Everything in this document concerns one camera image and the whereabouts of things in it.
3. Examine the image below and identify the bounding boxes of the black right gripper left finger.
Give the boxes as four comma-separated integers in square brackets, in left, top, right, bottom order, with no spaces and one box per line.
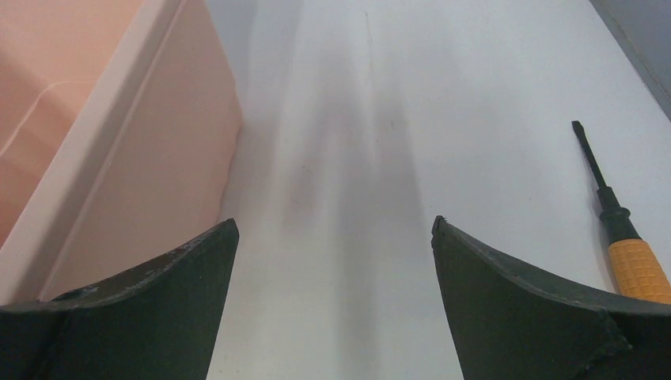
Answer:
[1,219,239,379]

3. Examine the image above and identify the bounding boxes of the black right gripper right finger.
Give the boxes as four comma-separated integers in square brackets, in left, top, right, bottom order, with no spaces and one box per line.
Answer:
[431,216,670,379]

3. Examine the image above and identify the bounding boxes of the yellow handled black screwdriver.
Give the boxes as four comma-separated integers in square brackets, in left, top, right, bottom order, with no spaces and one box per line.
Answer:
[571,120,670,304]

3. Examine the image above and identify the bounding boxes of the pink plastic bin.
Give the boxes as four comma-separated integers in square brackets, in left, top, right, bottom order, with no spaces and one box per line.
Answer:
[1,1,243,305]

